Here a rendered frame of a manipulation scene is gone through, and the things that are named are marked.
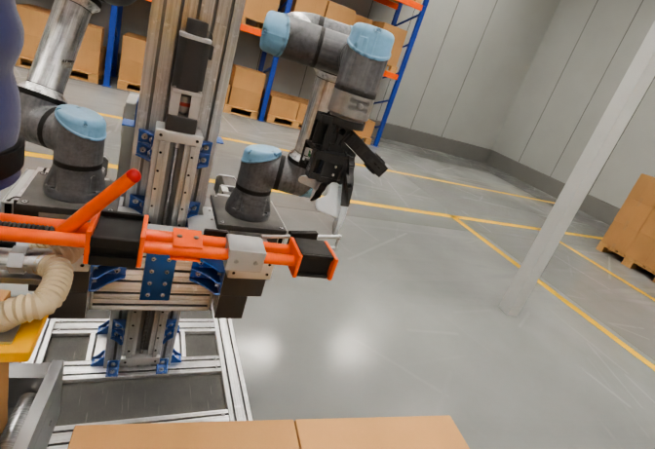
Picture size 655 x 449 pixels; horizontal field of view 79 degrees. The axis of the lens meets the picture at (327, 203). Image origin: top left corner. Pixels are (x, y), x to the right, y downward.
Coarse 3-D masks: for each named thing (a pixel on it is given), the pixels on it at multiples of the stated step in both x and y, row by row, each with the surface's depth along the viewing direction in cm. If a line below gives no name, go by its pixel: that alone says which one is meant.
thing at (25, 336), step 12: (24, 324) 59; (36, 324) 59; (0, 336) 55; (12, 336) 56; (24, 336) 57; (36, 336) 58; (0, 348) 54; (12, 348) 55; (24, 348) 55; (0, 360) 54; (12, 360) 55; (24, 360) 55
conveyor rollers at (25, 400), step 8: (24, 400) 104; (32, 400) 105; (16, 408) 102; (24, 408) 102; (16, 416) 100; (24, 416) 101; (8, 424) 98; (16, 424) 98; (8, 432) 96; (16, 432) 97; (0, 440) 94; (8, 440) 94; (0, 448) 92; (8, 448) 93
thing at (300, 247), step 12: (300, 240) 81; (312, 240) 82; (300, 252) 76; (312, 252) 77; (324, 252) 79; (300, 264) 77; (312, 264) 78; (324, 264) 79; (336, 264) 78; (300, 276) 78; (312, 276) 78; (324, 276) 79
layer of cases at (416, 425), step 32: (416, 416) 140; (448, 416) 144; (96, 448) 99; (128, 448) 101; (160, 448) 104; (192, 448) 106; (224, 448) 109; (256, 448) 111; (288, 448) 114; (320, 448) 117; (352, 448) 120; (384, 448) 124; (416, 448) 127; (448, 448) 131
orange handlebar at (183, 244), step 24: (0, 216) 61; (24, 216) 62; (0, 240) 58; (24, 240) 59; (48, 240) 60; (72, 240) 62; (168, 240) 71; (192, 240) 70; (216, 240) 74; (288, 264) 76
